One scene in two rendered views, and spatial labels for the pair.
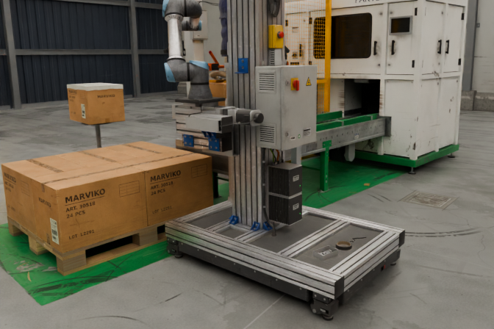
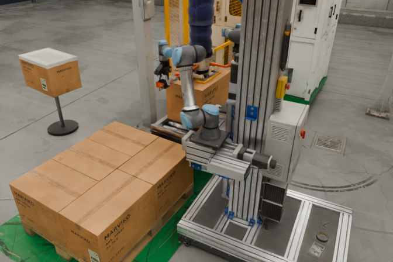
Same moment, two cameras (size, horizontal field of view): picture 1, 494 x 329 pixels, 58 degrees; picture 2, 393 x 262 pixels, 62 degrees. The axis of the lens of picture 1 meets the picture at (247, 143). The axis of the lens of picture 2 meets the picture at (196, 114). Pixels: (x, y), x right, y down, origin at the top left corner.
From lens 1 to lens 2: 1.60 m
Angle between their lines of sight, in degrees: 22
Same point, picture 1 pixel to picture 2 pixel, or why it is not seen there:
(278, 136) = (285, 173)
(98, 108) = (58, 82)
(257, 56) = (268, 107)
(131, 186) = (145, 200)
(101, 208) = (128, 228)
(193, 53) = (144, 30)
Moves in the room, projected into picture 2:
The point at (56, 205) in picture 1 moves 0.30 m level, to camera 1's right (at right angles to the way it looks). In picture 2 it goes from (97, 245) to (142, 237)
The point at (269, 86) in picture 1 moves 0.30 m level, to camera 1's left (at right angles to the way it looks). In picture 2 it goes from (282, 137) to (239, 143)
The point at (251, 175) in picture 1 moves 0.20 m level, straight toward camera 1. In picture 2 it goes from (250, 189) to (260, 207)
